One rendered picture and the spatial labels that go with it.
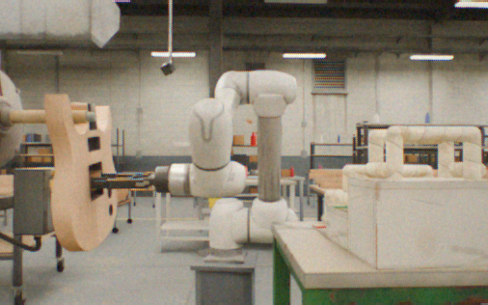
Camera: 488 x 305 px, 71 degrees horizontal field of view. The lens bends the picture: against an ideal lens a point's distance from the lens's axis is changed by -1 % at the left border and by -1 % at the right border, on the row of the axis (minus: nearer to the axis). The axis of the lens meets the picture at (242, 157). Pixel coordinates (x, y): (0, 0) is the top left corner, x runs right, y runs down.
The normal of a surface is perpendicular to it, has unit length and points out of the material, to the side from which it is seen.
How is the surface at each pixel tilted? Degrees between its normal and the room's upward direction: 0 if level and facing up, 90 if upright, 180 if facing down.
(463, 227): 90
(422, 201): 90
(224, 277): 90
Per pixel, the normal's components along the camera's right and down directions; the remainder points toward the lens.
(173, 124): 0.03, -0.02
